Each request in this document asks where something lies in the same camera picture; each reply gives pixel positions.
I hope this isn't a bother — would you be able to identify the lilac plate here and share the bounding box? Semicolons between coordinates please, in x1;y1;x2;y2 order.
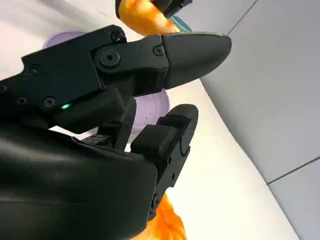
42;29;172;137

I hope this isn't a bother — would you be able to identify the orange white toy bread roll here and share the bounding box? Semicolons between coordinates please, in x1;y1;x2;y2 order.
115;0;181;36
139;193;188;240

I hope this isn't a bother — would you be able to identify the pale green mug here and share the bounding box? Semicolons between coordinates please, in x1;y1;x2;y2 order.
166;14;194;34

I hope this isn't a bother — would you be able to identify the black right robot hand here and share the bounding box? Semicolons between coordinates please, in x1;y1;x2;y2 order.
0;24;233;240

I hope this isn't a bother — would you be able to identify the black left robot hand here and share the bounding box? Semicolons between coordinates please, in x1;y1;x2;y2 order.
151;0;194;19

